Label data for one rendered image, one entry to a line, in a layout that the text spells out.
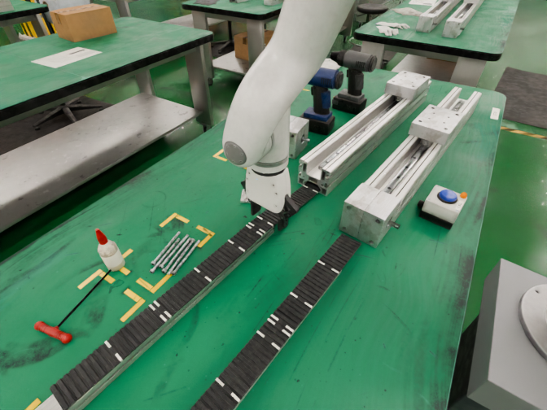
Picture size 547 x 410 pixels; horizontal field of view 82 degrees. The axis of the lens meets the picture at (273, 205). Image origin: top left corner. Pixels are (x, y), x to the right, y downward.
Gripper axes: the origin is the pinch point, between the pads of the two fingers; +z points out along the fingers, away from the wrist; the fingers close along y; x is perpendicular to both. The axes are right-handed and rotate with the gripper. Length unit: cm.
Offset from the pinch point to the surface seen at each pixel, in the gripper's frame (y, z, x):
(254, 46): -171, 32, 187
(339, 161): 4.5, -4.5, 25.2
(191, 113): -160, 60, 98
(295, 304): 18.7, 0.8, -15.0
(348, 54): -20, -17, 70
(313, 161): -2.2, -3.0, 22.8
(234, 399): 20.8, 0.7, -33.9
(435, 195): 29.4, -2.1, 30.5
